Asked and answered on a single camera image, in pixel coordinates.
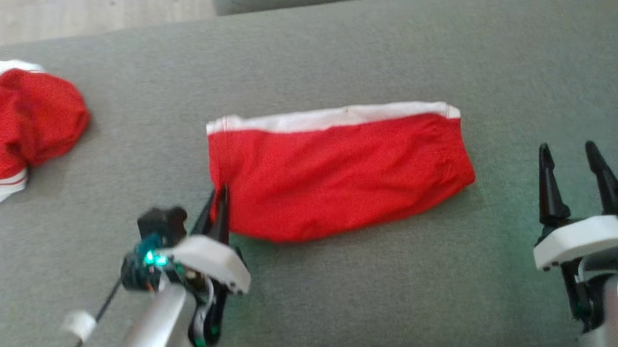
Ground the large grey sofa seat cushion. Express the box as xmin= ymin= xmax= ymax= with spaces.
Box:
xmin=0 ymin=0 xmax=618 ymax=347

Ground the red shorts plain white waistband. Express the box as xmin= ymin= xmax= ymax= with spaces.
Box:
xmin=205 ymin=100 xmax=479 ymax=246

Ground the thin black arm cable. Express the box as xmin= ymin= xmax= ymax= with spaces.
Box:
xmin=52 ymin=279 xmax=126 ymax=347

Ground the red shorts striped white waistband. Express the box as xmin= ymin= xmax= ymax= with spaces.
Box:
xmin=0 ymin=57 xmax=95 ymax=216

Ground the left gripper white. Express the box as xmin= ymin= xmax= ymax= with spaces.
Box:
xmin=158 ymin=183 xmax=254 ymax=347

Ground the white cable clip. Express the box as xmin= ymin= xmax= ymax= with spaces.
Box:
xmin=62 ymin=310 xmax=98 ymax=343

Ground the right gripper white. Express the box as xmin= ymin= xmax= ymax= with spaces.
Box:
xmin=530 ymin=140 xmax=618 ymax=337

